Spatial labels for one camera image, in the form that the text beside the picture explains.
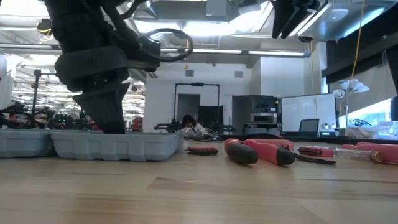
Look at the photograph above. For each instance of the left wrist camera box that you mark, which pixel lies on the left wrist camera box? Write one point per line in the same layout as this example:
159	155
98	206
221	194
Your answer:
149	46

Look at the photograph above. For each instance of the silver oven appliance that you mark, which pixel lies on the silver oven appliance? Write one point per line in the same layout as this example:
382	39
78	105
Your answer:
263	117

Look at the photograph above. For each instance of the small red black tool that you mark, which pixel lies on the small red black tool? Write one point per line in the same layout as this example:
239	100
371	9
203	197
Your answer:
202	151

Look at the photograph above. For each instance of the black work glove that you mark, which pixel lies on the black work glove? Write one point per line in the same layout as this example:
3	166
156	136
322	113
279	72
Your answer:
255	136

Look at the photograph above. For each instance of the clear plastic bag pile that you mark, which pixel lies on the clear plastic bag pile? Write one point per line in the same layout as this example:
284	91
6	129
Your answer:
382	130

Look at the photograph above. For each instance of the grey wall vent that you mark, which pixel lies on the grey wall vent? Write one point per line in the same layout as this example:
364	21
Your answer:
238	74
189	73

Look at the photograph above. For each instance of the black ceiling spotlight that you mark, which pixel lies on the black ceiling spotlight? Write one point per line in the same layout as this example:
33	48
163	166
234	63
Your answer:
134	88

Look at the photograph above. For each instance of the black round ceiling fixture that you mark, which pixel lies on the black round ceiling fixture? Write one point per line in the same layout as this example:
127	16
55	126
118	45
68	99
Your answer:
43	25

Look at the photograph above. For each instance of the other-station black robot arm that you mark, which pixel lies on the other-station black robot arm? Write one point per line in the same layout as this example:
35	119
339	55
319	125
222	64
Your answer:
18	119
68	123
222	128
169	126

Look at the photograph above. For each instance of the person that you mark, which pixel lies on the person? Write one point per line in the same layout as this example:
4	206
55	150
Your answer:
188	121

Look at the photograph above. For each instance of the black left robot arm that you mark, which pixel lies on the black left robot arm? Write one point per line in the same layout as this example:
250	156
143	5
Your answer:
81	25

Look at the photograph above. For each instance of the black equipment cabinet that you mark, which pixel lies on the black equipment cabinet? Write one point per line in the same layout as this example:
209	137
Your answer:
264	104

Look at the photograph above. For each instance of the black rig frame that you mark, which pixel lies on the black rig frame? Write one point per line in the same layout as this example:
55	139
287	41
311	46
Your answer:
196	84
35	93

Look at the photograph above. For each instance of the long tube ceiling light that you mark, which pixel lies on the long tube ceiling light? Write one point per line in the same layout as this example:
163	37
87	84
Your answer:
217	50

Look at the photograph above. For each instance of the white ceiling disc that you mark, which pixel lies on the white ceiling disc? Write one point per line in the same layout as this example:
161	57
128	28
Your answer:
337	14

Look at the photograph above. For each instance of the whiteboard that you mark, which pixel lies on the whiteboard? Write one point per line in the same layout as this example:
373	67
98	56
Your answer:
308	109

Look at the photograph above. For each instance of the grey plastic tool case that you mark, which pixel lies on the grey plastic tool case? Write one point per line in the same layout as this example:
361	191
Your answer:
115	146

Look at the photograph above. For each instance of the red tool cabinet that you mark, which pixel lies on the red tool cabinet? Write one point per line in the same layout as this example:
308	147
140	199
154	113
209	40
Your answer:
137	124

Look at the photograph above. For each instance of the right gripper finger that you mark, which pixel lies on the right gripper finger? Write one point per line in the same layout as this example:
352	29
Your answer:
281	15
300	9

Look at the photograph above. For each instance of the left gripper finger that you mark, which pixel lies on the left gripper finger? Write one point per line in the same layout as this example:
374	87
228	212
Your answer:
96	109
118	109

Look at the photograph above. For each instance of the black ceiling camera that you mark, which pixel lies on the black ceiling camera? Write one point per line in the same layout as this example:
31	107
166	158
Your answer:
305	39

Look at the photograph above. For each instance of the white multi-head floor lamp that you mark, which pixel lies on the white multi-head floor lamp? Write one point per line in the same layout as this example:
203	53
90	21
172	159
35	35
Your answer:
347	85

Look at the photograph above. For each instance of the grey mesh office chair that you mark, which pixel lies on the grey mesh office chair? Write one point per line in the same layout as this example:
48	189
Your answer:
309	126

